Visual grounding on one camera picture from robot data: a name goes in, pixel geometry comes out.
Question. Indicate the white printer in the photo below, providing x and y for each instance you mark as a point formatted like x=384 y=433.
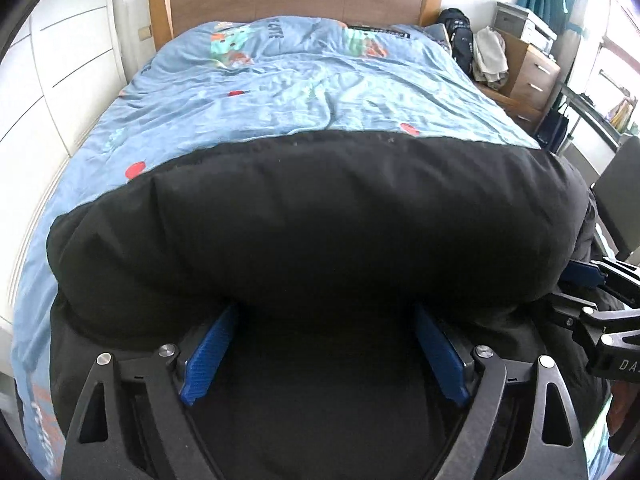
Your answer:
x=525 y=25

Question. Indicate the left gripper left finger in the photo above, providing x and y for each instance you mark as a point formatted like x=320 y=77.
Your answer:
x=132 y=419

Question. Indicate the wooden nightstand drawers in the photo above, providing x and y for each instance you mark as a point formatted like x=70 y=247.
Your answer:
x=532 y=77

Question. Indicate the beige cloth pile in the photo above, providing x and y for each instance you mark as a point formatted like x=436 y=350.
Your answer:
x=490 y=65

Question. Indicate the white wardrobe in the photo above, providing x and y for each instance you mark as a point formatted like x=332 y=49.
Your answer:
x=61 y=72

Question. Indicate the dark desk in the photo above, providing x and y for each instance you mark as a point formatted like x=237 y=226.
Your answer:
x=588 y=114

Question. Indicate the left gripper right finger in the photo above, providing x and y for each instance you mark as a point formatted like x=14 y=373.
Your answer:
x=515 y=419

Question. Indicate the blue dinosaur print bed cover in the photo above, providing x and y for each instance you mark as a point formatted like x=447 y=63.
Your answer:
x=222 y=83

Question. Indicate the black puffer jacket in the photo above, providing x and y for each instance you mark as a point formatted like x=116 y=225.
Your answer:
x=325 y=246

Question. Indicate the black backpack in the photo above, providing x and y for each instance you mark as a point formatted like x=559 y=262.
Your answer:
x=460 y=35

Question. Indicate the dark grey chair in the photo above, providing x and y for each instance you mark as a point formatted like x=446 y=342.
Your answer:
x=618 y=198

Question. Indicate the person's right hand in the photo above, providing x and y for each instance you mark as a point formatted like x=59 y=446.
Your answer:
x=618 y=407

